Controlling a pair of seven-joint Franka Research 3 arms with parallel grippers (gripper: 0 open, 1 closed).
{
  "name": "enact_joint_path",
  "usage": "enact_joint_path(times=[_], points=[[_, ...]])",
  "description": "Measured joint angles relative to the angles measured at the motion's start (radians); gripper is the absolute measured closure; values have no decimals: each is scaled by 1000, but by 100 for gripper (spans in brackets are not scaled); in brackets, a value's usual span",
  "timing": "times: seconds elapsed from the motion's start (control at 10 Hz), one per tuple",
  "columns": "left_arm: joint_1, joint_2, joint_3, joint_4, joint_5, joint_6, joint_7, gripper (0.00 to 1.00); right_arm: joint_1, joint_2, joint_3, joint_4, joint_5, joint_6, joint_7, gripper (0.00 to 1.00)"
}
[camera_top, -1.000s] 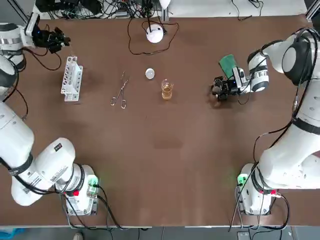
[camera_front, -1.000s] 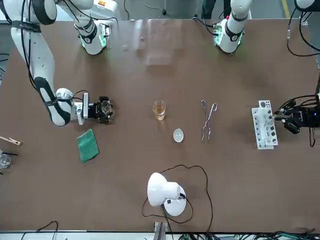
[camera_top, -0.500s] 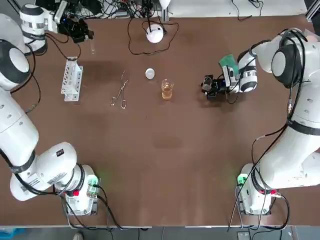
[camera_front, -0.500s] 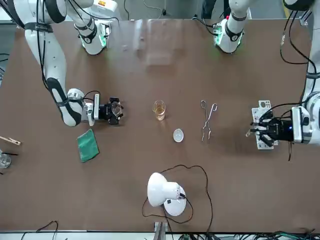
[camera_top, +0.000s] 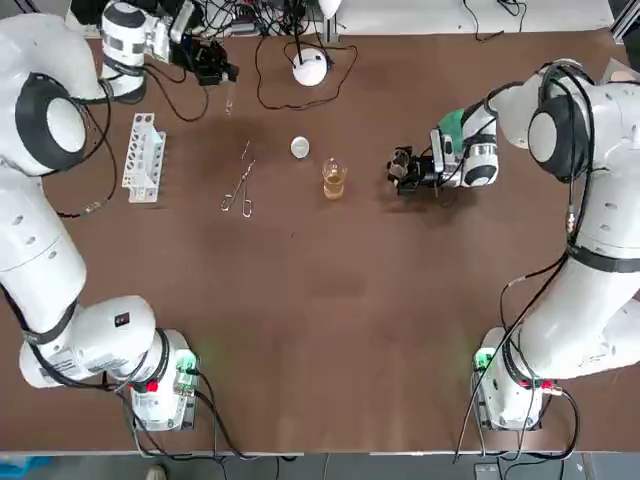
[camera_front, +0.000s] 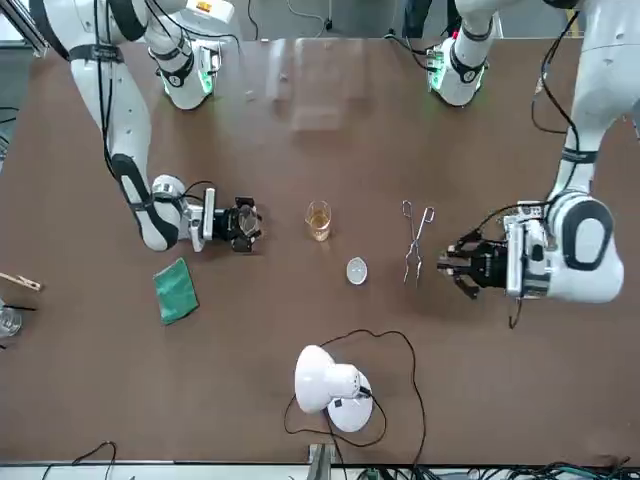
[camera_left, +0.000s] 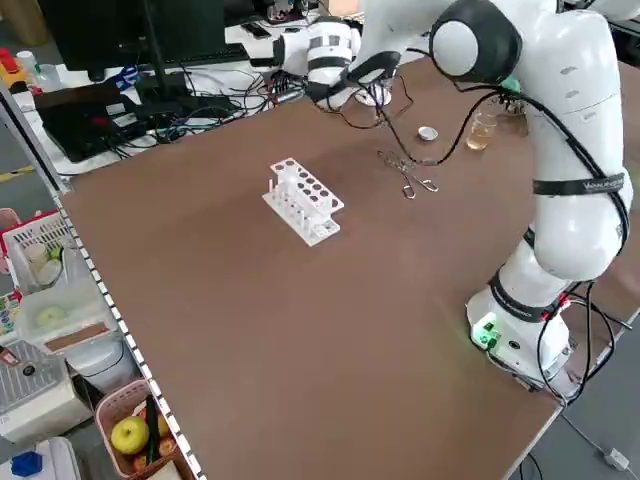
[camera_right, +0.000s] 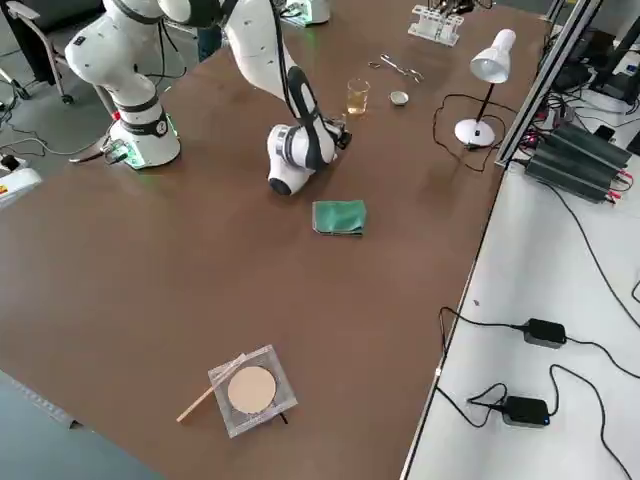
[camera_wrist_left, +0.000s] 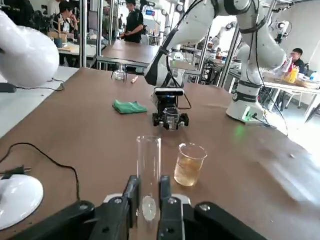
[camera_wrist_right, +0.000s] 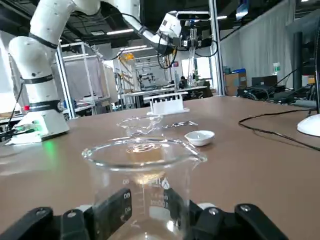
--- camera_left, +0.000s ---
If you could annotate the small white ceramic dish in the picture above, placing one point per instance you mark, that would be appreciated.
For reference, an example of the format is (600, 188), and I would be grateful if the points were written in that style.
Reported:
(428, 133)

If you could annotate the white slotted basket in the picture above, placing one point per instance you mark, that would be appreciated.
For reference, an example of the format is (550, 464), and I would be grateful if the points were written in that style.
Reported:
(35, 240)

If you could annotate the pink plastic basket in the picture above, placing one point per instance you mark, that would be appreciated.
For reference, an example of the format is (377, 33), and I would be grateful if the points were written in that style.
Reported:
(107, 415)

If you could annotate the glass beaker with amber liquid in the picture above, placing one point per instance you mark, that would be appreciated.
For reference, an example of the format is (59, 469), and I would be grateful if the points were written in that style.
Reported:
(479, 137)

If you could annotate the metal crucible tongs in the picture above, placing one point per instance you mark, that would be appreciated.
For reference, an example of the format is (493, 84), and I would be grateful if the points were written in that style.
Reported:
(407, 172)

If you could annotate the black equipment case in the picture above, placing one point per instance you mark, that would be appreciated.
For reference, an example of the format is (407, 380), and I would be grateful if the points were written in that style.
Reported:
(85, 125)

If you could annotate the green folded cloth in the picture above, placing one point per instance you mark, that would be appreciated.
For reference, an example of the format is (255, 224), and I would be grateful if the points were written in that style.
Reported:
(510, 84)

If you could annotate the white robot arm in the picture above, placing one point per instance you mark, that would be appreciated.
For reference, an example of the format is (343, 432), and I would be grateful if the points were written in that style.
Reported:
(570, 75)
(620, 7)

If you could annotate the red yellow emergency stop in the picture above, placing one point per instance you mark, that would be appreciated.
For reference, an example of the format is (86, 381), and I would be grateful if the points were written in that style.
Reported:
(9, 67)

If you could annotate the black computer monitor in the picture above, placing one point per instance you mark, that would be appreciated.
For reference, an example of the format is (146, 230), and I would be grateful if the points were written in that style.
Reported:
(125, 30)

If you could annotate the yellow green apple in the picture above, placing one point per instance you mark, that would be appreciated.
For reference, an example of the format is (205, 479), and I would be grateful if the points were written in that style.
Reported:
(129, 435)

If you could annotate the black keyboard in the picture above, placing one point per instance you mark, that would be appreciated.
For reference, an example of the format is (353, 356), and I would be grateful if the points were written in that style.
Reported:
(210, 54)

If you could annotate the white plastic bottle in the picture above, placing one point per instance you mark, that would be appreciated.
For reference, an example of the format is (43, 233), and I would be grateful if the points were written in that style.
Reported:
(27, 62)

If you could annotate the white desk lamp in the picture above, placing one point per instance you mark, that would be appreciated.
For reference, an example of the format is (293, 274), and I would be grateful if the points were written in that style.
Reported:
(367, 100)

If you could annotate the white test tube rack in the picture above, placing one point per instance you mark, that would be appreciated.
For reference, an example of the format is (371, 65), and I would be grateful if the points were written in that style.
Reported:
(305, 205)

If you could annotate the clear plastic container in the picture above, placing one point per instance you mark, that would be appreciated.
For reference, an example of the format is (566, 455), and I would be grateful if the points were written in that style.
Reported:
(65, 310)

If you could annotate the white plug adapter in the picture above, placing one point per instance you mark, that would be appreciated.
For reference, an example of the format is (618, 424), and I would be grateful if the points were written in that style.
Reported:
(614, 458)

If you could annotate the aluminium frame rail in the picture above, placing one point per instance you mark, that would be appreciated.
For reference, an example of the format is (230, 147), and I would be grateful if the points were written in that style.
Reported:
(125, 335)

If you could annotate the black smartphone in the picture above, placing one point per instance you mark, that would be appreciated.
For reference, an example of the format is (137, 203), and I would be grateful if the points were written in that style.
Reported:
(256, 30)

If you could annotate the blue plastic object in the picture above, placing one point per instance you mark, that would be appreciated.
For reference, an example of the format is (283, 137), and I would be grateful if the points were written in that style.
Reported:
(26, 464)

